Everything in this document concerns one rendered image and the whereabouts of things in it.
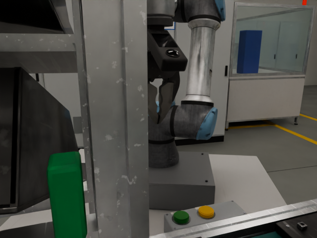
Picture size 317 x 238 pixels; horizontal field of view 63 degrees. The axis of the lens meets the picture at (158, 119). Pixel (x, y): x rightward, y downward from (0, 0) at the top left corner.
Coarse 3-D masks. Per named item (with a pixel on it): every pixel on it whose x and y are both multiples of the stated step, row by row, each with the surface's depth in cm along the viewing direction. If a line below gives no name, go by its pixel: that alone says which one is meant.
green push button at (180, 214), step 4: (176, 212) 67; (180, 212) 67; (184, 212) 67; (176, 216) 65; (180, 216) 65; (184, 216) 65; (188, 216) 65; (176, 220) 64; (180, 220) 64; (184, 220) 64; (188, 220) 65
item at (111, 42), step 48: (96, 0) 8; (144, 0) 8; (96, 48) 8; (144, 48) 9; (96, 96) 9; (144, 96) 9; (96, 144) 9; (144, 144) 10; (96, 192) 9; (144, 192) 10
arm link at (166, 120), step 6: (156, 102) 97; (174, 102) 94; (174, 108) 92; (168, 114) 91; (174, 114) 90; (150, 120) 93; (168, 120) 90; (150, 126) 93; (156, 126) 92; (162, 126) 92; (168, 126) 91; (150, 132) 94; (156, 132) 93; (162, 132) 93; (168, 132) 92; (150, 138) 95; (156, 138) 94; (162, 138) 94; (168, 138) 95
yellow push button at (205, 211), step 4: (200, 208) 68; (204, 208) 68; (208, 208) 68; (212, 208) 69; (200, 212) 67; (204, 212) 67; (208, 212) 67; (212, 212) 67; (204, 216) 66; (208, 216) 66; (212, 216) 67
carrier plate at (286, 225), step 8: (304, 216) 65; (312, 216) 65; (280, 224) 62; (288, 224) 62; (296, 224) 62; (312, 224) 62; (280, 232) 62; (288, 232) 60; (296, 232) 60; (304, 232) 60; (312, 232) 60
